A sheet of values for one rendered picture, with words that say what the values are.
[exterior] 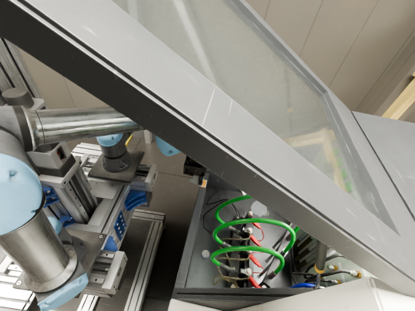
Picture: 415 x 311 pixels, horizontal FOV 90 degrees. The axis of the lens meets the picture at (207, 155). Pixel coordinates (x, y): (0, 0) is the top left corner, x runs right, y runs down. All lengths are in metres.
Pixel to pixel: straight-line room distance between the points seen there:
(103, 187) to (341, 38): 2.17
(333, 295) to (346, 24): 2.07
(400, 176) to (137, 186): 1.12
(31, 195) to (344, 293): 0.57
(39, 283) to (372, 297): 0.71
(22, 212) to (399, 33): 2.57
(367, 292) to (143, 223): 1.66
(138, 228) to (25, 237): 1.43
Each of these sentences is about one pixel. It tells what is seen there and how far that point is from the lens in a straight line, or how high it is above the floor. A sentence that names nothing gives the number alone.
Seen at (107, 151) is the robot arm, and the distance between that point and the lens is 1.10.
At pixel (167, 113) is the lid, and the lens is 0.18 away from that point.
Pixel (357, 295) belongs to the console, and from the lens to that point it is 0.52.
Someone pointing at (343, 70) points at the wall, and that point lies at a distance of 2.47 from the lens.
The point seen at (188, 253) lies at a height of 0.95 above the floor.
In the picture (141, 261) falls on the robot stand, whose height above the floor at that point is 0.23.
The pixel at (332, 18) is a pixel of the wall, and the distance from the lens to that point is 2.26.
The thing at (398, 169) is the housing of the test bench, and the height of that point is 1.50.
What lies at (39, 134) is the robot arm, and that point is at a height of 1.61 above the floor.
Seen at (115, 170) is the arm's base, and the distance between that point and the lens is 1.16.
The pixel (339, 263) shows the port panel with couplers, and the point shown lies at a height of 1.22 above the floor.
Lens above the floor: 1.92
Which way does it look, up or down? 45 degrees down
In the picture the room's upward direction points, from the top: 10 degrees clockwise
